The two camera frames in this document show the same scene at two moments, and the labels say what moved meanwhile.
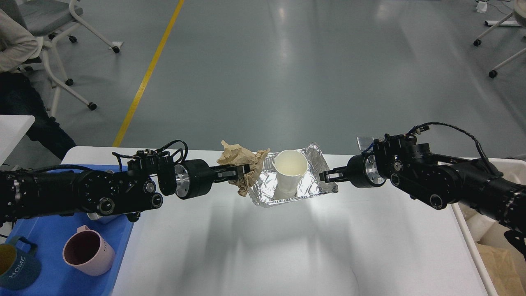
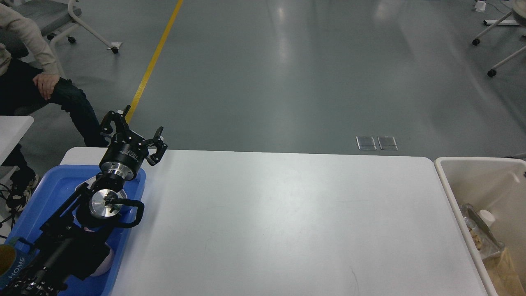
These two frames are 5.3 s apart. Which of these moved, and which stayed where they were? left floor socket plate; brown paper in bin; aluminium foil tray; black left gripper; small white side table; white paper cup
Moved: aluminium foil tray; white paper cup; black left gripper
Stayed: brown paper in bin; left floor socket plate; small white side table
